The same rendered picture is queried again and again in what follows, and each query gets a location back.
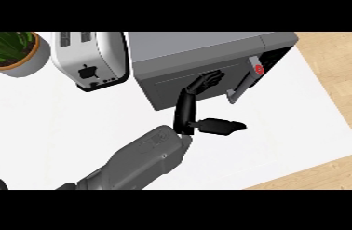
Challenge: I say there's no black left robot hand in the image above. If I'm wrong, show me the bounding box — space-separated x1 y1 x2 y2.
171 70 248 137

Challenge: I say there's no grey microwave door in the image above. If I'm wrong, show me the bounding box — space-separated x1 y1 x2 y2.
131 54 261 113

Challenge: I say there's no grey microwave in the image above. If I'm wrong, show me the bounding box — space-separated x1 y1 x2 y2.
124 32 300 113

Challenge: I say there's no white toaster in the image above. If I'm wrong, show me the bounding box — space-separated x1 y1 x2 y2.
50 32 131 93

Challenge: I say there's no white plant pot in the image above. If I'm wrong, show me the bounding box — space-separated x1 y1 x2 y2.
0 32 51 79

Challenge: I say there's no green leafy plant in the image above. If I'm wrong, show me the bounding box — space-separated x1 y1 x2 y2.
0 32 35 63

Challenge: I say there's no grey microwave door handle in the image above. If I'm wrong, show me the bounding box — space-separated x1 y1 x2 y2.
224 55 264 105

